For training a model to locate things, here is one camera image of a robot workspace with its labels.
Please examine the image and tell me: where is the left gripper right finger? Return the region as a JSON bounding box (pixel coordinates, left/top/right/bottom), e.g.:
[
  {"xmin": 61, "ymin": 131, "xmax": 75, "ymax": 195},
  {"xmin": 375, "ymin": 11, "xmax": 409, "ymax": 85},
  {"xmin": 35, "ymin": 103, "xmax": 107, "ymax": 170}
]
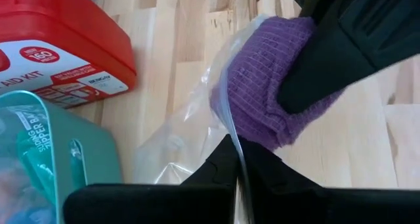
[{"xmin": 240, "ymin": 137, "xmax": 420, "ymax": 224}]

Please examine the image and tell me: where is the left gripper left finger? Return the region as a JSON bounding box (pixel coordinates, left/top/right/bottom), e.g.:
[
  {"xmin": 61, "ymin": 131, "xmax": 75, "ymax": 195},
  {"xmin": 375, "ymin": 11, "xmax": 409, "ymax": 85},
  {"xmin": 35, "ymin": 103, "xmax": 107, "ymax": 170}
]
[{"xmin": 62, "ymin": 134, "xmax": 240, "ymax": 224}]

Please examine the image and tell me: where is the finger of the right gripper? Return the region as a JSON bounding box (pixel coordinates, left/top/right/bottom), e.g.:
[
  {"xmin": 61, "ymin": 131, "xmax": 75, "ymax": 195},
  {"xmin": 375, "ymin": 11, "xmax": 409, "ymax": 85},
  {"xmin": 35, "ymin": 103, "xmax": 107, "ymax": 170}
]
[{"xmin": 277, "ymin": 16, "xmax": 377, "ymax": 115}]

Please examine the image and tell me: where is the purple elastic bandage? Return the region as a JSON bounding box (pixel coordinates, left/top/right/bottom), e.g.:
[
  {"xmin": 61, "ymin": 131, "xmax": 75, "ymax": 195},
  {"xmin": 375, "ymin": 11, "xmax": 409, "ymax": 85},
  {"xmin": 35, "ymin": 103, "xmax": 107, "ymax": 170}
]
[{"xmin": 209, "ymin": 15, "xmax": 345, "ymax": 151}]

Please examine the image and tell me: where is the clear plastic zip bag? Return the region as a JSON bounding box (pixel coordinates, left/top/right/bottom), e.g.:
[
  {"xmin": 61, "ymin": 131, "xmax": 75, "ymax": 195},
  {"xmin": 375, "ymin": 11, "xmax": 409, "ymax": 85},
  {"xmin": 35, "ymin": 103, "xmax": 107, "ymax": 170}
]
[{"xmin": 133, "ymin": 13, "xmax": 263, "ymax": 224}]

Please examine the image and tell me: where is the teal plastic bin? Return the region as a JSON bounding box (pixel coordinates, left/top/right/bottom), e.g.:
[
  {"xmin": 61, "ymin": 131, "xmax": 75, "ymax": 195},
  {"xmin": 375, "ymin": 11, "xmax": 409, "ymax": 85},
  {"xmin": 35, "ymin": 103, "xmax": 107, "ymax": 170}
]
[{"xmin": 0, "ymin": 89, "xmax": 124, "ymax": 224}]

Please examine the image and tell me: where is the sliding zipper bag pack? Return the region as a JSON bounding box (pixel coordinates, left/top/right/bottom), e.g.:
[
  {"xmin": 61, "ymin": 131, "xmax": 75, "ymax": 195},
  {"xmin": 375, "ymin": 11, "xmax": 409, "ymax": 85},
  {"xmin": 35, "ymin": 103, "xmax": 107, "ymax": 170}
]
[{"xmin": 0, "ymin": 101, "xmax": 58, "ymax": 224}]

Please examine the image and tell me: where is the red first aid kit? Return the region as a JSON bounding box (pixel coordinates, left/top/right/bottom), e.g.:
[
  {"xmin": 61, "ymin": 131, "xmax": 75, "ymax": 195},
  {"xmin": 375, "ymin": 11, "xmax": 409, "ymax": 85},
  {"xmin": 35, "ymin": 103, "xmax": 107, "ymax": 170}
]
[{"xmin": 0, "ymin": 0, "xmax": 138, "ymax": 110}]

